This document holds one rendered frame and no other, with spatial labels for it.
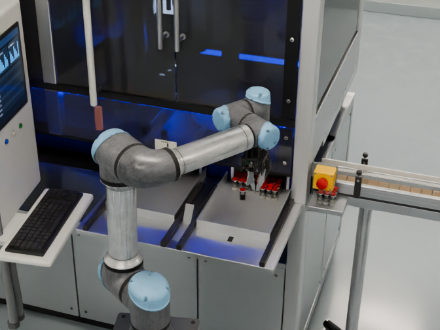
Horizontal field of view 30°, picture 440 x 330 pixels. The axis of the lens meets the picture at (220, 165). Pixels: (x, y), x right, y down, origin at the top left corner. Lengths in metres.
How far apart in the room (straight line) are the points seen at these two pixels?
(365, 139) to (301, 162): 2.44
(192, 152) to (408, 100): 3.80
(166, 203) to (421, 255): 1.75
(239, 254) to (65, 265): 1.07
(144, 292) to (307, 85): 0.90
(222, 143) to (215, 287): 1.15
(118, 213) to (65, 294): 1.39
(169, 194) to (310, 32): 0.80
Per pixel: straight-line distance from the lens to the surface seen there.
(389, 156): 5.14
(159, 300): 2.35
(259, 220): 2.87
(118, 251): 2.40
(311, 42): 2.68
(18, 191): 3.10
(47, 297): 3.73
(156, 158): 2.15
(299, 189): 2.94
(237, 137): 2.29
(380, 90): 6.00
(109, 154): 2.21
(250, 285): 3.25
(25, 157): 3.13
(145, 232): 2.81
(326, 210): 2.96
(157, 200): 2.98
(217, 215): 2.89
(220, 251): 2.72
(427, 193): 3.02
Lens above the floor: 2.49
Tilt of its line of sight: 30 degrees down
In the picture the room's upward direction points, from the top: 1 degrees clockwise
